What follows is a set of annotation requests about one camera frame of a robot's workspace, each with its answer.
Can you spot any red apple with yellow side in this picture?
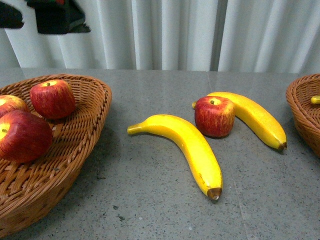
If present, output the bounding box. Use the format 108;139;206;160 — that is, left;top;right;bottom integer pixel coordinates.
194;96;235;138

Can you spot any yellow banana near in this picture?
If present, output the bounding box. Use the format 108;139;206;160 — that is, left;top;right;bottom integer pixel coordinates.
127;114;223;201

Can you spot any yellow banana far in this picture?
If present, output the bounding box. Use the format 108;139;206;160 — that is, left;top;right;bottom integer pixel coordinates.
191;91;288;151

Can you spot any red apple back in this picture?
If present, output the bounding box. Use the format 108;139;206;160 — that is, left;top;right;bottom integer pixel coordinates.
29;79;76;120

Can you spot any white pleated curtain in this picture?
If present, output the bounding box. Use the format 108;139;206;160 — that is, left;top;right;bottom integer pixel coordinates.
0;0;320;74

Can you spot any brown wicker basket right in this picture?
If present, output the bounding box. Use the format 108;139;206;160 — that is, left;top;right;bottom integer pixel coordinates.
285;73;320;156

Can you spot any dark object on curtain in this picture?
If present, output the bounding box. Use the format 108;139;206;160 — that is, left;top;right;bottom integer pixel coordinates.
0;0;91;35

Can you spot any red apple front left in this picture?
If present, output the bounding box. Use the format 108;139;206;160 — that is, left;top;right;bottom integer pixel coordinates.
0;95;29;117

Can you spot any yellow banana in basket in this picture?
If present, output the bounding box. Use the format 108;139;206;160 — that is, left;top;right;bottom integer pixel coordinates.
310;95;320;105

